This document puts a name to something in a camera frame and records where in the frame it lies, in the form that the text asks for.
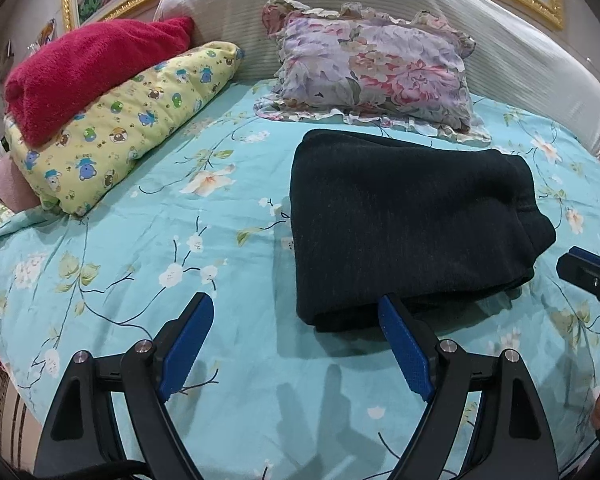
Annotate black pants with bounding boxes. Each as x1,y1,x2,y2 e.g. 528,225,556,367
289,129,558,334

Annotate red towel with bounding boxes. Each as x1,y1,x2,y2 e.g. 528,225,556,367
4,16,196,147

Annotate yellow cartoon print pillow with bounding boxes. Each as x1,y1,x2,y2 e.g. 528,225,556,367
5,40,245,218

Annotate floral ruffled pillow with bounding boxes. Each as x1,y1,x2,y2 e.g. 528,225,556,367
253,0,494,147

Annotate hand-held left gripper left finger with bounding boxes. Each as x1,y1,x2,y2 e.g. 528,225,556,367
32,291,216,480

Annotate pink plush toy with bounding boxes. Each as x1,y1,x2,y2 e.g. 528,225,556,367
0,135,42,212

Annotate beige padded headboard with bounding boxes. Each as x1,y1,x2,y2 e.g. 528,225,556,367
152,0,600,157

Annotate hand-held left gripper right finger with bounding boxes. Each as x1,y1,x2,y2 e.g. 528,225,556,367
376,292,561,480

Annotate teal floral bedsheet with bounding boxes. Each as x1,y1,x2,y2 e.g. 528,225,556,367
0,77,600,480

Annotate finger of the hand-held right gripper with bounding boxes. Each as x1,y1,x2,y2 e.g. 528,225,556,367
556,246,600,312

